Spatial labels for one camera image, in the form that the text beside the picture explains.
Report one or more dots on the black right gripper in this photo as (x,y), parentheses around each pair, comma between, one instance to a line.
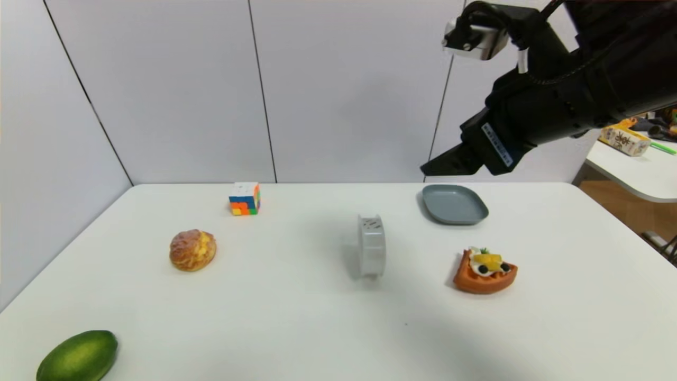
(493,145)

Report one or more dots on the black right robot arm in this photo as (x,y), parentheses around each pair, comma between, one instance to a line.
(597,79)

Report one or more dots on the grey dish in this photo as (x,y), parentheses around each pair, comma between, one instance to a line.
(454,205)

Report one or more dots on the toy waffle with fruit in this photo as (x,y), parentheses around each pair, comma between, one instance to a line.
(482,275)

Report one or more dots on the printed carton box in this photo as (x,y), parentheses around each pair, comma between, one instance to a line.
(624,142)

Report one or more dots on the white side table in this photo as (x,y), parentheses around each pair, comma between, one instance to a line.
(640,172)

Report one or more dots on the dark cloth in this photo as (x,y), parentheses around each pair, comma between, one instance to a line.
(658,129)

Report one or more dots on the green stick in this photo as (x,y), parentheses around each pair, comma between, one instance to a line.
(663,148)

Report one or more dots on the colourful puzzle cube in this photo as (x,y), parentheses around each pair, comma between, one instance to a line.
(244,200)

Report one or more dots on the brown cream puff bun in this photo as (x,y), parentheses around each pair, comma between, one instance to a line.
(192,250)

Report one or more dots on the green mango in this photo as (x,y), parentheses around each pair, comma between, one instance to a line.
(78,358)

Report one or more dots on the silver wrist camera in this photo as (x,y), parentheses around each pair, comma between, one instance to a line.
(478,41)

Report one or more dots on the dark chair frame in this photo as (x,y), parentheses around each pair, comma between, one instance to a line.
(664,243)

